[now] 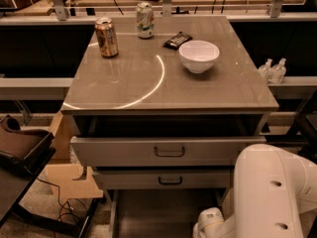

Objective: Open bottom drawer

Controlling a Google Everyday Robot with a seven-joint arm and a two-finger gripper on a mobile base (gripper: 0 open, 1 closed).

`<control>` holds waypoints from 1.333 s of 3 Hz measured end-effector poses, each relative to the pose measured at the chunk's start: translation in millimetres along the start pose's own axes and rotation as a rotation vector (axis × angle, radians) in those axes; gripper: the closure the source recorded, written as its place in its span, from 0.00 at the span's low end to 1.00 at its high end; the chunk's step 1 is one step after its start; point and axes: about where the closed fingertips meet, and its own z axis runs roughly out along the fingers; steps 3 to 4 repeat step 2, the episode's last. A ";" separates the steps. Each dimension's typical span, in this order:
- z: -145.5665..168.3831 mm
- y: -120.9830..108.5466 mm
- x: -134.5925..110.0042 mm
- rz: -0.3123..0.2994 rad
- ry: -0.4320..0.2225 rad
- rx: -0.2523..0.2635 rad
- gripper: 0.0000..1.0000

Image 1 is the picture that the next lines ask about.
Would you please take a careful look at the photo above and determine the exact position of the grey bottom drawer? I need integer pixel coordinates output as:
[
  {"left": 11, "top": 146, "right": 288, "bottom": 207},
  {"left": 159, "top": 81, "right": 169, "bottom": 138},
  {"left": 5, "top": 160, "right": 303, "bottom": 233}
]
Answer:
[{"left": 109, "top": 188, "right": 226, "bottom": 238}]

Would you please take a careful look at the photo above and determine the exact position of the grey drawer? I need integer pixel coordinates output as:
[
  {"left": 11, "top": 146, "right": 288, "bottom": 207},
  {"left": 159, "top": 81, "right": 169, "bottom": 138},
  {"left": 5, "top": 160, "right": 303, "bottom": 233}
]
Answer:
[
  {"left": 93, "top": 169, "right": 232, "bottom": 190},
  {"left": 109, "top": 188, "right": 226, "bottom": 238},
  {"left": 70, "top": 136, "right": 265, "bottom": 168}
]

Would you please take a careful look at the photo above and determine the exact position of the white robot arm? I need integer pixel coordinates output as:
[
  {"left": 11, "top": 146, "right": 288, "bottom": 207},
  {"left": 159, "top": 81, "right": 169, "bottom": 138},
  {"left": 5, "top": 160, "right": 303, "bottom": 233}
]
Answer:
[{"left": 192, "top": 144, "right": 317, "bottom": 238}]

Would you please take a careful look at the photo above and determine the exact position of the grey drawer cabinet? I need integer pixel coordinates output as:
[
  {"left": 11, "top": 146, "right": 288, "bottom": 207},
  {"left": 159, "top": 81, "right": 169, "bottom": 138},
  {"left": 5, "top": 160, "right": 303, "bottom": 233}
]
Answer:
[{"left": 60, "top": 15, "right": 279, "bottom": 171}]

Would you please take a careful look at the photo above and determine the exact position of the grey top drawer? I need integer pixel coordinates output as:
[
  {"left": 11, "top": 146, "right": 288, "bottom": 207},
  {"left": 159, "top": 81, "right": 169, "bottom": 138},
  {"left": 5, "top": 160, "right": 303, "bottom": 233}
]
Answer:
[{"left": 70, "top": 136, "right": 265, "bottom": 168}]

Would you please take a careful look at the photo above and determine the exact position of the grey middle drawer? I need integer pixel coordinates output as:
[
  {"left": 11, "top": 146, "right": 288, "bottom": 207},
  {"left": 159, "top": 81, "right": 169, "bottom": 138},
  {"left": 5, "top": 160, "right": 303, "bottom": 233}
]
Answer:
[{"left": 93, "top": 169, "right": 232, "bottom": 190}]

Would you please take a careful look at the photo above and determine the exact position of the white bowl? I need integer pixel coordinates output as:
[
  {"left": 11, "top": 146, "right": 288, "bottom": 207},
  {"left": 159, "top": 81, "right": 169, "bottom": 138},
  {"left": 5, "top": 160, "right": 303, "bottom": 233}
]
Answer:
[{"left": 178, "top": 41, "right": 220, "bottom": 73}]

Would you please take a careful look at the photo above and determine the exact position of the black snack bar wrapper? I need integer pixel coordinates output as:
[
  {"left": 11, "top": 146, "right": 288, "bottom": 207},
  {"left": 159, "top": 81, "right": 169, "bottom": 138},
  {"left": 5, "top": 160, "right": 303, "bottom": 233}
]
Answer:
[{"left": 163, "top": 32, "right": 192, "bottom": 50}]

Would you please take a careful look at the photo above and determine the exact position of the gold soda can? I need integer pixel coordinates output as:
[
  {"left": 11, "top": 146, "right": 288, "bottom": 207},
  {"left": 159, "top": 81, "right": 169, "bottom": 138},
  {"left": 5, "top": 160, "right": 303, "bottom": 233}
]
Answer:
[{"left": 95, "top": 17, "right": 119, "bottom": 58}]

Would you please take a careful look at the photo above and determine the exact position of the white green soda can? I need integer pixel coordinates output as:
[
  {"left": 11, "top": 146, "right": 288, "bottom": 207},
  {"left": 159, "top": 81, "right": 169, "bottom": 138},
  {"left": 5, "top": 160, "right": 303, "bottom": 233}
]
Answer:
[{"left": 136, "top": 2, "right": 155, "bottom": 39}]

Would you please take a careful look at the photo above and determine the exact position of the left clear pump bottle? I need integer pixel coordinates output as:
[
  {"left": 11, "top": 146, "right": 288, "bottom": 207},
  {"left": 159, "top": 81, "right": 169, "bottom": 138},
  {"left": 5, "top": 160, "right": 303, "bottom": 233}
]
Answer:
[{"left": 258, "top": 59, "right": 272, "bottom": 83}]

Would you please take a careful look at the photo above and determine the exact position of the clear pump bottle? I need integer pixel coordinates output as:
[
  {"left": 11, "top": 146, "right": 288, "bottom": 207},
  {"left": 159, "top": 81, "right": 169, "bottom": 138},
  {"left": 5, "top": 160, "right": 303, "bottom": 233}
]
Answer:
[
  {"left": 268, "top": 58, "right": 286, "bottom": 83},
  {"left": 258, "top": 59, "right": 272, "bottom": 83}
]

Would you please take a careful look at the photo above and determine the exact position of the right clear pump bottle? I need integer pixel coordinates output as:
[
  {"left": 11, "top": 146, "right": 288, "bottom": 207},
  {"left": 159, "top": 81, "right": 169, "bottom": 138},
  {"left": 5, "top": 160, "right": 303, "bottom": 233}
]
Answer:
[{"left": 268, "top": 58, "right": 286, "bottom": 83}]

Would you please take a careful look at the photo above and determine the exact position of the black floor cable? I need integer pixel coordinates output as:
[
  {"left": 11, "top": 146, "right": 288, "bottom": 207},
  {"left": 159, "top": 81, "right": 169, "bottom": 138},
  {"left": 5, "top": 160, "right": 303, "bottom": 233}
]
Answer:
[{"left": 35, "top": 177, "right": 89, "bottom": 238}]

